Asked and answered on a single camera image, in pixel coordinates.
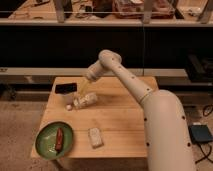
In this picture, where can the cream gripper wrist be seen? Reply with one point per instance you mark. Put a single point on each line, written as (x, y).
(93, 73)

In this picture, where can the green ceramic bowl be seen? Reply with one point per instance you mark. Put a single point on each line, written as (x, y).
(46, 140)

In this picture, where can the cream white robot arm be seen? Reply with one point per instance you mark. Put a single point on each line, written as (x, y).
(168, 141)

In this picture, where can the clear plastic bottle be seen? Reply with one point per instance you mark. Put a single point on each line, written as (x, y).
(88, 99)

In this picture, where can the black box on white cup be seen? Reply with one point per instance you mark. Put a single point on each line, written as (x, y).
(66, 91)

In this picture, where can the small white ball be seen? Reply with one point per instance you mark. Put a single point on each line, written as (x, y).
(69, 107)

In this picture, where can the wooden table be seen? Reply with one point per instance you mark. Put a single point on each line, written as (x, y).
(120, 121)

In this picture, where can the beige rectangular sponge block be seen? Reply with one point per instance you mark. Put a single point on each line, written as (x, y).
(95, 137)

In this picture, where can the red chili pepper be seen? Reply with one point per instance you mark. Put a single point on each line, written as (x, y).
(59, 140)

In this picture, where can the black foot pedal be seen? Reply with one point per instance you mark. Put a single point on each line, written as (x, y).
(200, 134)

